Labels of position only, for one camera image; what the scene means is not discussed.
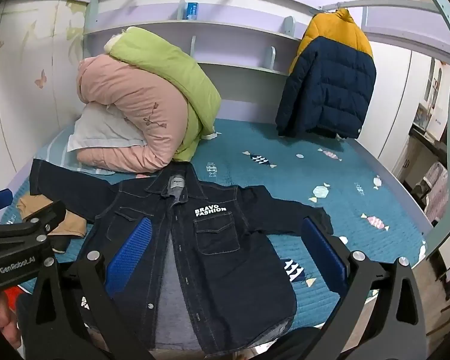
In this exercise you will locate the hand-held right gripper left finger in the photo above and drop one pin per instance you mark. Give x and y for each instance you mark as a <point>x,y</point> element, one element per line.
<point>129,255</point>

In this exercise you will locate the yellow navy puffer jacket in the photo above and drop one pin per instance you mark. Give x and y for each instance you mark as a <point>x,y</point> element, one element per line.
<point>330,78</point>

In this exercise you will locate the white wall shelf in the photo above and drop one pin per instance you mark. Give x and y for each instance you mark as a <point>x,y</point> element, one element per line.
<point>210,32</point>

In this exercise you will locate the white pillow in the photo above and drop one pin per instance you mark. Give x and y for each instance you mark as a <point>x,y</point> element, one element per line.
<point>101,127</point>

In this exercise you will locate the blue box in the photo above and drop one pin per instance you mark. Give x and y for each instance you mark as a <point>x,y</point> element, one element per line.
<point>192,11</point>

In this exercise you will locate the person's left hand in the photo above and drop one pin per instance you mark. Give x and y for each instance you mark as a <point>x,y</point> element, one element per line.
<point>3,318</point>

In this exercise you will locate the grey bunk rail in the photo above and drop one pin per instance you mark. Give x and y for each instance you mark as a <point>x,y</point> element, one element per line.
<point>390,4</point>

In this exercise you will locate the green quilt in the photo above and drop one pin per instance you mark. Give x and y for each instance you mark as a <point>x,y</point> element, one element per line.
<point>165,60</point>

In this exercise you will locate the dark denim jacket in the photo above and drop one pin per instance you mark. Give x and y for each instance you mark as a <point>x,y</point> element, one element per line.
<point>210,251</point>

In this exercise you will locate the pink quilt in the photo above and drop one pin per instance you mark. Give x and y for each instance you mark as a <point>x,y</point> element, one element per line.
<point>135,93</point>

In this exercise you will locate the patterned fabric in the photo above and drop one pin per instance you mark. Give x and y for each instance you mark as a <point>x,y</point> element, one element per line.
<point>437,191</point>

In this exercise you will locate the teal candy print bed cover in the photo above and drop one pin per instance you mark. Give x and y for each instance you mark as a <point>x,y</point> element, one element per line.
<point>322,165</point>

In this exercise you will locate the white wardrobe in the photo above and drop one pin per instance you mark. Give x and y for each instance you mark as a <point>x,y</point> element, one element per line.
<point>392,93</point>

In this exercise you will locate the tan pants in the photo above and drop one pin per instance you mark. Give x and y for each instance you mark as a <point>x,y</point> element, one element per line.
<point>65,225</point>

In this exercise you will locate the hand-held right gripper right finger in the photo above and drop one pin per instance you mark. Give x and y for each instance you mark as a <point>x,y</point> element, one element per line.
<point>324,255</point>

